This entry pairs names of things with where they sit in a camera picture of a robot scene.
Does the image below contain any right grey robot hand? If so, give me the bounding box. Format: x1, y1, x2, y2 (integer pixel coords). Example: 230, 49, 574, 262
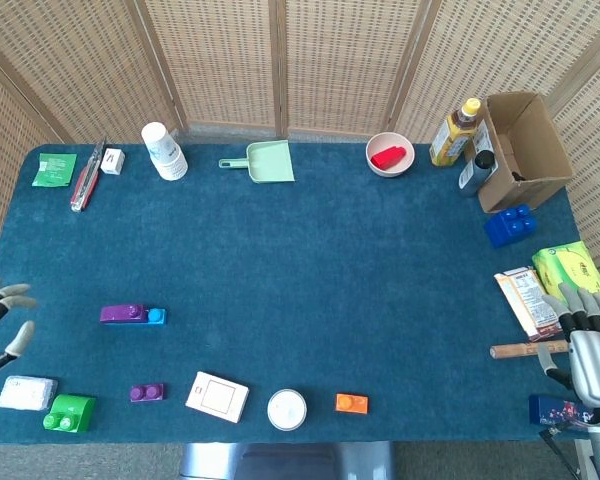
537, 282, 600, 417

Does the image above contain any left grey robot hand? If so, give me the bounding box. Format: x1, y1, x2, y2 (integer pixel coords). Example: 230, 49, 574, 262
0, 276, 39, 386

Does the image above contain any purple toy block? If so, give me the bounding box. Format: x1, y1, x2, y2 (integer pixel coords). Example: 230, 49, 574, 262
99, 303, 149, 325

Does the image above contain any green toy brick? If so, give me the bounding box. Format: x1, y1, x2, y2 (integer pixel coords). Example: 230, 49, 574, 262
42, 393, 97, 434

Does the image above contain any blue three-stud toy brick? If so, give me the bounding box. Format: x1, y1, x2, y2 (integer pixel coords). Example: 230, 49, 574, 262
102, 308, 168, 327

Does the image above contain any stack of white paper cups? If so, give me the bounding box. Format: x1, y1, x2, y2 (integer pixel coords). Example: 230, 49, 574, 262
140, 121, 189, 182

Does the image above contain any orange toy block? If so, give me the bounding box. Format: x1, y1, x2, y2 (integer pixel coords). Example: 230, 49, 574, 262
335, 393, 370, 415

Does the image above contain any red block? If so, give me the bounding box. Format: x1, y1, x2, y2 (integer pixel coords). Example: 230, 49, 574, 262
370, 145, 408, 170

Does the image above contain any dark blue printed box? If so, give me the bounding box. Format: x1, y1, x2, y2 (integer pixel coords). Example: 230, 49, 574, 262
528, 393, 596, 427

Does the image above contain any wooden stick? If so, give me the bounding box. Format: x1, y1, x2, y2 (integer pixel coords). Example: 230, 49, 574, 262
489, 339, 571, 360

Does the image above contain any orange and white carton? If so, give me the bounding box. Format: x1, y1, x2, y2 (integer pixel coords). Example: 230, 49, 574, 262
494, 266, 564, 343

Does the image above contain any white tissue pack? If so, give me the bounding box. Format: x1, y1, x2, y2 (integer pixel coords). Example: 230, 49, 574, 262
0, 374, 59, 412

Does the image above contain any green tissue pack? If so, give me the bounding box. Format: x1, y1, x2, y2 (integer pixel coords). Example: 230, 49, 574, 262
531, 240, 600, 304

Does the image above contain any green foil packet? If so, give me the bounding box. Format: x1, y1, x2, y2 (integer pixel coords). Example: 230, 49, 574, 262
31, 152, 78, 189

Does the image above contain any small white carton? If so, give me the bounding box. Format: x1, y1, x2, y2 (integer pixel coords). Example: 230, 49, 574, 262
100, 147, 127, 176

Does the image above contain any brown cardboard box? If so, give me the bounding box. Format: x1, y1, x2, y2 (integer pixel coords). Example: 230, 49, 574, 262
472, 91, 575, 214

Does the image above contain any dark grey bottle black cap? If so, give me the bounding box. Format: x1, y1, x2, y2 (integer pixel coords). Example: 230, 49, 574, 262
458, 149, 496, 198

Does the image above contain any white box with red print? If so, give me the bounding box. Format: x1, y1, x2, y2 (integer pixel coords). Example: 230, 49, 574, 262
184, 370, 250, 425

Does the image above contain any yellow tea bottle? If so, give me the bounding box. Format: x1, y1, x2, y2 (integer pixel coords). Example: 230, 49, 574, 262
428, 97, 483, 168

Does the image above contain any beige bowl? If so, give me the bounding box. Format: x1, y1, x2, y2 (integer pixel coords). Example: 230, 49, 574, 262
365, 131, 417, 179

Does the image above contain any blue carpet table cover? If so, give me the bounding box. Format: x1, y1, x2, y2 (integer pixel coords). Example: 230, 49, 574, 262
0, 142, 600, 446

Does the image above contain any light green plastic dustpan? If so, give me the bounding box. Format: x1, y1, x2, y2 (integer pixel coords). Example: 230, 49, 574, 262
218, 139, 296, 185

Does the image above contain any clear jar with white lid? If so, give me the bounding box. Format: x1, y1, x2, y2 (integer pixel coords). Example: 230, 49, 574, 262
266, 388, 308, 432

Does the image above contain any grey robot torso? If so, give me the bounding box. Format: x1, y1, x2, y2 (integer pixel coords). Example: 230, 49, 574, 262
179, 441, 396, 480

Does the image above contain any wicker folding screen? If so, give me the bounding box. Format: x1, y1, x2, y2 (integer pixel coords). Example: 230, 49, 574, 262
0, 0, 600, 271

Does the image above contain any black cable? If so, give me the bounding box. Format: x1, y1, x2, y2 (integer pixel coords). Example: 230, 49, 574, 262
539, 424, 582, 480

